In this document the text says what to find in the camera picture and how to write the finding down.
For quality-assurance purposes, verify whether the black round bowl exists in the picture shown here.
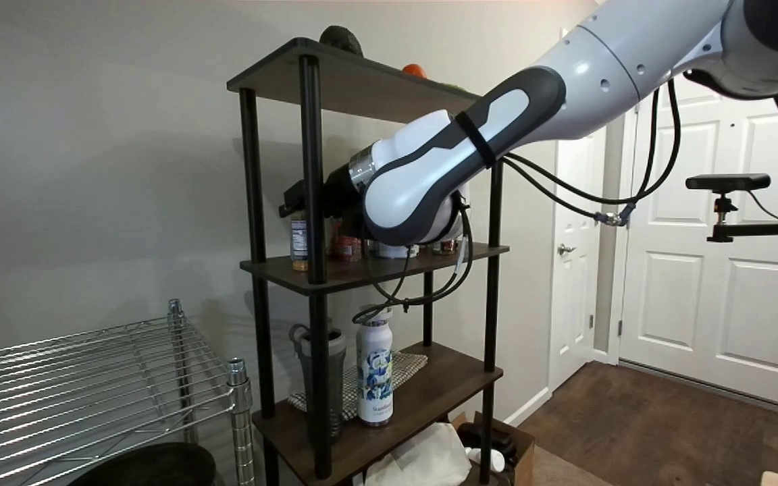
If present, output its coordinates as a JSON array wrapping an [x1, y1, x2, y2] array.
[[69, 439, 223, 486]]

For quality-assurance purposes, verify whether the narrow white door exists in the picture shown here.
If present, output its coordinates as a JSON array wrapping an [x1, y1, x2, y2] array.
[[547, 123, 610, 392]]

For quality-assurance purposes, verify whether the white bag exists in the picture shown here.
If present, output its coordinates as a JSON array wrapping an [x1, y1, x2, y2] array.
[[351, 418, 477, 486]]

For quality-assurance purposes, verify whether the dark wood metal shelf unit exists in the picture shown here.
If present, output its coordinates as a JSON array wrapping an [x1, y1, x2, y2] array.
[[224, 34, 512, 486]]

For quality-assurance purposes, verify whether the black rounded object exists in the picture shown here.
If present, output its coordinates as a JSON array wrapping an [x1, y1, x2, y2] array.
[[316, 25, 362, 60]]

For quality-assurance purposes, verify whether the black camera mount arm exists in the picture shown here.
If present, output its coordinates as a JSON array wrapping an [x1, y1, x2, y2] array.
[[685, 171, 778, 248]]

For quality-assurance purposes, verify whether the white patterned water bottle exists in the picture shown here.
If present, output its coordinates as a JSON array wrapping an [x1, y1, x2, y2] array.
[[354, 314, 398, 428]]

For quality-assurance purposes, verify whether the brown cardboard box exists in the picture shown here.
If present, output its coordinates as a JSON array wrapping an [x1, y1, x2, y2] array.
[[512, 439, 617, 486]]

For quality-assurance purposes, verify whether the chrome wire rack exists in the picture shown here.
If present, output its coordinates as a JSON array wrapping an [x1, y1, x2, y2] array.
[[0, 296, 261, 486]]

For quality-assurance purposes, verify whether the black velcro strap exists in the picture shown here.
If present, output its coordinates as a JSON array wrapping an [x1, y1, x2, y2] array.
[[455, 111, 500, 171]]

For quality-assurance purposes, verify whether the white panel door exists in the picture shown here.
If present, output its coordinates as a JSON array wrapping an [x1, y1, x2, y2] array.
[[617, 79, 778, 412]]

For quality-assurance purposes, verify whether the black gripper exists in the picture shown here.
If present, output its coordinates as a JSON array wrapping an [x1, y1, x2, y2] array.
[[278, 161, 362, 225]]

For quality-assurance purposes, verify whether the dark grey tumbler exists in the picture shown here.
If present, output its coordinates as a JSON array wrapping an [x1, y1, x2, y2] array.
[[288, 320, 350, 439]]

